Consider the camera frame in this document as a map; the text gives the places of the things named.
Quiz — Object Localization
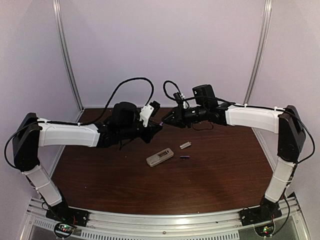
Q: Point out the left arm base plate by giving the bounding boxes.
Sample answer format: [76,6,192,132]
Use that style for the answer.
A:
[45,206,89,227]

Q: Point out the right aluminium frame post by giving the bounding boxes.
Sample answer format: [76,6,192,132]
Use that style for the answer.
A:
[243,0,273,104]

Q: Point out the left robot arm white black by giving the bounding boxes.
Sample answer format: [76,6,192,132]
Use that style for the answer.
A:
[8,101,163,222]

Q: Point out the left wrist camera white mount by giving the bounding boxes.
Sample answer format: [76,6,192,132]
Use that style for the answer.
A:
[139,100,161,128]

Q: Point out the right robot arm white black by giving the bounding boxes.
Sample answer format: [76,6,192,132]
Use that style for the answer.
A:
[161,84,310,221]

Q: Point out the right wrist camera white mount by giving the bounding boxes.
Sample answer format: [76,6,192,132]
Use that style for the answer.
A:
[173,92,189,109]

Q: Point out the grey remote control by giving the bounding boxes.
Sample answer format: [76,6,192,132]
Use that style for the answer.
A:
[146,148,174,167]

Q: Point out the left black cable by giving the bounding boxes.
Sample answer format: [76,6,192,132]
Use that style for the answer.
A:
[99,76,155,121]

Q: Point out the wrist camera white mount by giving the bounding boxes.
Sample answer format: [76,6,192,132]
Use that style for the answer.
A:
[173,92,189,109]
[139,100,161,128]

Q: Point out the left aluminium frame post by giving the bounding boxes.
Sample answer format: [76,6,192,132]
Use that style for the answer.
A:
[52,0,84,112]

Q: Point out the right black cable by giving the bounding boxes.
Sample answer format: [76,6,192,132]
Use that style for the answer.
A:
[162,79,187,103]

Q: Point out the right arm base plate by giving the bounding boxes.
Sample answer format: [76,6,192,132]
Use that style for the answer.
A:
[239,206,282,226]

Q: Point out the front aluminium rail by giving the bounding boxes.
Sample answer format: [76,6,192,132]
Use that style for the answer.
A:
[17,197,311,240]

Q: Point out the aluminium frame post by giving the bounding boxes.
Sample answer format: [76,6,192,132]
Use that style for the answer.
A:
[52,0,84,112]
[243,0,273,104]

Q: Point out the black cable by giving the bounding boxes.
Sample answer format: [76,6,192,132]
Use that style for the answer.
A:
[162,79,187,103]
[99,76,155,121]

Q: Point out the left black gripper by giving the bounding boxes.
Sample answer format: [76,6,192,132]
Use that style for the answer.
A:
[118,115,162,143]

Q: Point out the grey battery cover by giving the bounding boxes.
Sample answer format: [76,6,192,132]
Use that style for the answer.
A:
[179,141,192,150]

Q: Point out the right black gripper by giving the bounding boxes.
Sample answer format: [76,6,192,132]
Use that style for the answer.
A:
[161,104,208,129]

